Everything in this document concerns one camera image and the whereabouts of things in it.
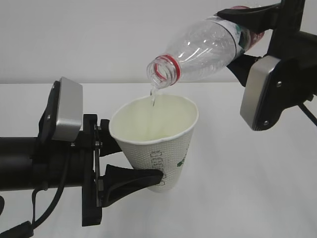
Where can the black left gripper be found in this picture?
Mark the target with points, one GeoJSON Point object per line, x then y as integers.
{"type": "Point", "coordinates": [62, 164]}

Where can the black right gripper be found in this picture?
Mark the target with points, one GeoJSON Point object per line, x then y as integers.
{"type": "Point", "coordinates": [294, 79]}

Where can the Nongfu Spring water bottle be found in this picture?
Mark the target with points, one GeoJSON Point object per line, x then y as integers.
{"type": "Point", "coordinates": [201, 50]}

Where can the white paper cup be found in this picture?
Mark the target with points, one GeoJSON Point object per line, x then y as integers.
{"type": "Point", "coordinates": [155, 132]}

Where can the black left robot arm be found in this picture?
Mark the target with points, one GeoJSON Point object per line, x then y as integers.
{"type": "Point", "coordinates": [16, 168]}

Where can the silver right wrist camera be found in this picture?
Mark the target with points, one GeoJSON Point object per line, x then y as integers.
{"type": "Point", "coordinates": [255, 88]}

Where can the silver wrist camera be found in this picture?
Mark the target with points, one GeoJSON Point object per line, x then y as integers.
{"type": "Point", "coordinates": [69, 111]}
{"type": "Point", "coordinates": [255, 88]}

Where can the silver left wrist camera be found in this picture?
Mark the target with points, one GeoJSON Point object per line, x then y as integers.
{"type": "Point", "coordinates": [69, 111]}

